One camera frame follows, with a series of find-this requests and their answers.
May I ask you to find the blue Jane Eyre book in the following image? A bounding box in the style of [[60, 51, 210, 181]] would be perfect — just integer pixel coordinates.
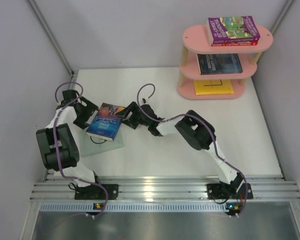
[[86, 103, 125, 141]]

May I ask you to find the purple 117-Storey Treehouse book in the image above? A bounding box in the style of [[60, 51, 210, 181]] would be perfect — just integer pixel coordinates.
[[206, 16, 261, 44]]

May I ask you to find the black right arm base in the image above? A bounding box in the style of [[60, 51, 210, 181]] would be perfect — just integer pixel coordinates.
[[206, 173, 254, 201]]

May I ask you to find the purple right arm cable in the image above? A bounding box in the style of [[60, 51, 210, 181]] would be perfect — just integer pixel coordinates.
[[136, 83, 249, 217]]

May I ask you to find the aluminium mounting rail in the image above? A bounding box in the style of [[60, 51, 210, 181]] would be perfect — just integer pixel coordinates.
[[30, 164, 300, 202]]

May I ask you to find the perforated grey cable duct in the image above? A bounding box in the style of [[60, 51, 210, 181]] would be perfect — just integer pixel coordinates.
[[40, 202, 239, 213]]

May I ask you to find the grey-green flat file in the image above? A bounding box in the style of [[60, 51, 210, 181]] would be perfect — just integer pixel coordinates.
[[79, 130, 124, 158]]

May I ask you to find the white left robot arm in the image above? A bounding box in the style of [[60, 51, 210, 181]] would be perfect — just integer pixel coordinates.
[[36, 90, 103, 199]]

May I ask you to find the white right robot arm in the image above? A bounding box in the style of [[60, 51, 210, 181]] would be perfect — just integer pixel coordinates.
[[115, 101, 249, 199]]

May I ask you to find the pink three-tier shelf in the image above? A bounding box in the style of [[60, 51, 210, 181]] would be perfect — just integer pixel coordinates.
[[177, 25, 274, 100]]

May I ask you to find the yellow hangman book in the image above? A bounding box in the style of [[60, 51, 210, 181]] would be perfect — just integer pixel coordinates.
[[193, 79, 235, 95]]

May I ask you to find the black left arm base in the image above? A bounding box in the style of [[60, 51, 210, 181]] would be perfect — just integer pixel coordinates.
[[68, 182, 119, 200]]

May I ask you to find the dark blue Nineteen Eighty-Four book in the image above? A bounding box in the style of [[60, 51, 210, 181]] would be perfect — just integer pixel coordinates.
[[196, 53, 243, 75]]

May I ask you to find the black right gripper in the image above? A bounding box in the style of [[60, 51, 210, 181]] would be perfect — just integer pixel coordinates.
[[116, 102, 151, 130]]

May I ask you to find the red 13-Storey Treehouse book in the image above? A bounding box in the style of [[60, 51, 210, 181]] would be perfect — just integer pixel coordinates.
[[210, 40, 259, 47]]

